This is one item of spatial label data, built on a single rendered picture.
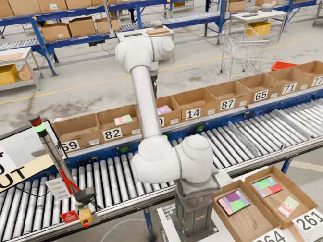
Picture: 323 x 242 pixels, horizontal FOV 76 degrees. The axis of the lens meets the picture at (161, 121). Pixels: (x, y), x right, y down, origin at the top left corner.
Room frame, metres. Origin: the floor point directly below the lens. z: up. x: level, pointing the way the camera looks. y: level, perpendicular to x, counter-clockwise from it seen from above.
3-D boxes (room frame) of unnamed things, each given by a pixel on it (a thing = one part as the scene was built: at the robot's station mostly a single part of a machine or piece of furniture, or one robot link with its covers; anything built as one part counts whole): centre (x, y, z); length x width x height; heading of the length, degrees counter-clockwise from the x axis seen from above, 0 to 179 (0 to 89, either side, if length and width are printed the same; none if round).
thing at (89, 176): (1.07, 0.65, 0.72); 0.52 x 0.05 x 0.05; 15
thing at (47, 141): (0.80, 0.59, 1.11); 0.12 x 0.05 x 0.88; 105
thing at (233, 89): (1.92, -0.73, 0.96); 0.39 x 0.29 x 0.17; 105
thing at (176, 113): (1.71, 0.03, 0.96); 0.39 x 0.29 x 0.17; 105
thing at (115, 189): (1.12, 0.46, 0.72); 0.52 x 0.05 x 0.05; 15
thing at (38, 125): (0.81, 0.59, 1.62); 0.05 x 0.05 x 0.06
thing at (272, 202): (0.81, -0.79, 0.80); 0.38 x 0.28 x 0.10; 19
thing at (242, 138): (1.46, -0.77, 0.76); 0.46 x 0.01 x 0.09; 15
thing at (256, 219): (0.71, -0.49, 0.80); 0.38 x 0.28 x 0.10; 20
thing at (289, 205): (0.73, -0.83, 0.76); 0.16 x 0.07 x 0.02; 124
